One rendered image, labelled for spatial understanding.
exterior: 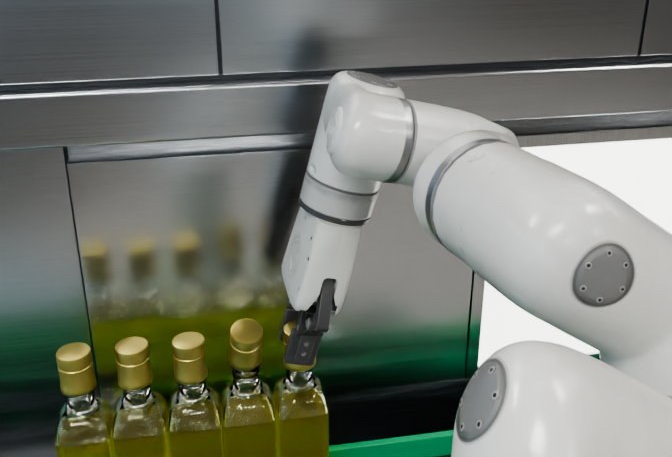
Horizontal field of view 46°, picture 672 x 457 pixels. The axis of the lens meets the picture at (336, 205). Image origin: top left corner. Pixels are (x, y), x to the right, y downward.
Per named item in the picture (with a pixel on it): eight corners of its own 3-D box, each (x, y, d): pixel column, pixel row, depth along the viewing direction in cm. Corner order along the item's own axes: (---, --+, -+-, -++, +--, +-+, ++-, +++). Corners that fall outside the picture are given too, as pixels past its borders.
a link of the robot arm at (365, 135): (458, 119, 66) (354, 100, 62) (421, 233, 69) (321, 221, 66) (393, 72, 79) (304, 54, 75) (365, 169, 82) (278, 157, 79)
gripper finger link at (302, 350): (297, 304, 80) (282, 359, 83) (302, 320, 77) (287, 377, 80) (327, 308, 81) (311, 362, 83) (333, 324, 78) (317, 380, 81)
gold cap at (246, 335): (259, 343, 85) (262, 316, 82) (263, 369, 83) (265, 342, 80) (226, 345, 84) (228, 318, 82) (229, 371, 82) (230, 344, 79)
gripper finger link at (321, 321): (323, 246, 78) (307, 273, 82) (326, 315, 74) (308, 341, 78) (335, 247, 78) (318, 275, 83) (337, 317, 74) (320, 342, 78)
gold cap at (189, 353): (208, 363, 85) (205, 329, 83) (208, 383, 82) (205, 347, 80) (174, 366, 84) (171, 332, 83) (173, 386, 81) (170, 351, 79)
